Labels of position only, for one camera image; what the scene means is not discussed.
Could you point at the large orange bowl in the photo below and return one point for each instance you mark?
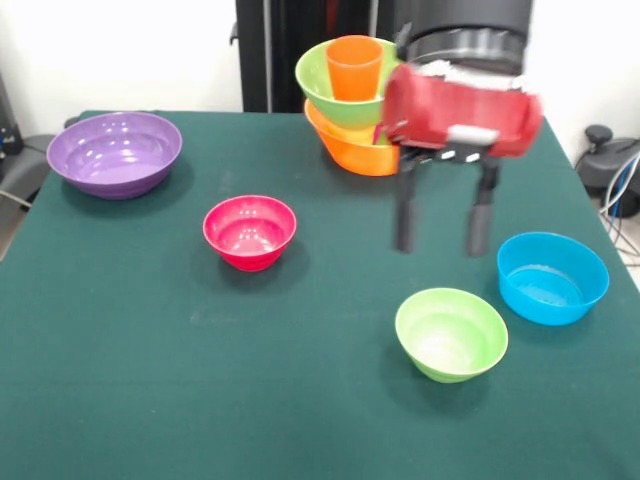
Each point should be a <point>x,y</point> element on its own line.
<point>360,157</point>

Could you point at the small green bowl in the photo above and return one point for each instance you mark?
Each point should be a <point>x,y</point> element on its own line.
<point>450,340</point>

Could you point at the red-orange cup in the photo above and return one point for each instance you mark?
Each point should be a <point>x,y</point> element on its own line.
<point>354,70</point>

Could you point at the pink bowl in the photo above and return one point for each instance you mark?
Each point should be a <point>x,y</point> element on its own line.
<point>249,235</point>

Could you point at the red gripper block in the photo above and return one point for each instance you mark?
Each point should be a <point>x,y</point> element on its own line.
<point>460,115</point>

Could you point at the blue bowl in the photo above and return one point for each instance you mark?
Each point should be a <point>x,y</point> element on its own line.
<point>550,280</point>

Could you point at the dark green table cloth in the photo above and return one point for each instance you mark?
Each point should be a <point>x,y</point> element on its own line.
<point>200,375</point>

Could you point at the purple bowl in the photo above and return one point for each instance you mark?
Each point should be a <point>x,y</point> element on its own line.
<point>115,160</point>

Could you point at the large green bowl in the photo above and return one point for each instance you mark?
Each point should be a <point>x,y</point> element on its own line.
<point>315,75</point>

